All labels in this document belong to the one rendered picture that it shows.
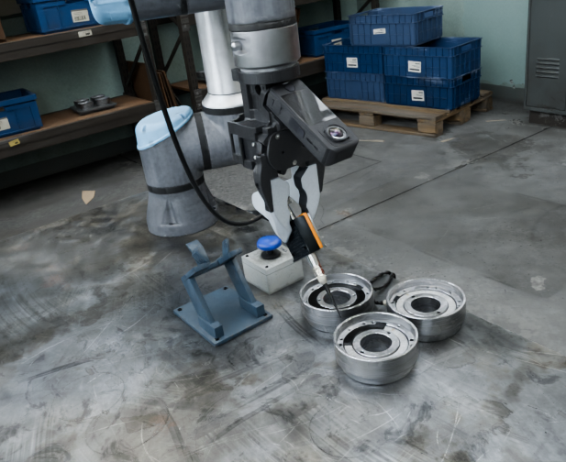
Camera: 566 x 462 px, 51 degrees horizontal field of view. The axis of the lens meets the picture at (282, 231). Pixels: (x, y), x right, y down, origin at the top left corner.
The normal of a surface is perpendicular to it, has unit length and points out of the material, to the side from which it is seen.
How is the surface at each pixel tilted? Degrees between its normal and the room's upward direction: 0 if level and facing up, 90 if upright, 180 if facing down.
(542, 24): 90
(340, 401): 0
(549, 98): 90
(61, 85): 90
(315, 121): 32
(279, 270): 90
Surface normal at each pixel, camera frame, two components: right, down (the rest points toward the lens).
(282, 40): 0.54, 0.29
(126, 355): -0.12, -0.90
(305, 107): 0.23, -0.62
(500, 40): -0.80, 0.34
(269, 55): 0.09, 0.42
